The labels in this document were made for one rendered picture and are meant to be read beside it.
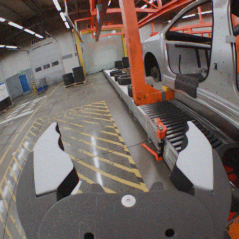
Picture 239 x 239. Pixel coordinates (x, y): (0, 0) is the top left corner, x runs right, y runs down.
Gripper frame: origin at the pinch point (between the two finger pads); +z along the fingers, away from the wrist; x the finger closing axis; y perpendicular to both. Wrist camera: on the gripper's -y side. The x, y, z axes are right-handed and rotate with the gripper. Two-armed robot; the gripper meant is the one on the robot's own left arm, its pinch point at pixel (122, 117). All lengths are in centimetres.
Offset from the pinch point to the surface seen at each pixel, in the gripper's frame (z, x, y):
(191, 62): 187, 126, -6
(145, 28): 1342, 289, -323
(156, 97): 166, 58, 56
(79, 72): 709, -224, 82
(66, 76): 690, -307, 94
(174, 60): 180, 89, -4
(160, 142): 92, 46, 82
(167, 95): 170, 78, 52
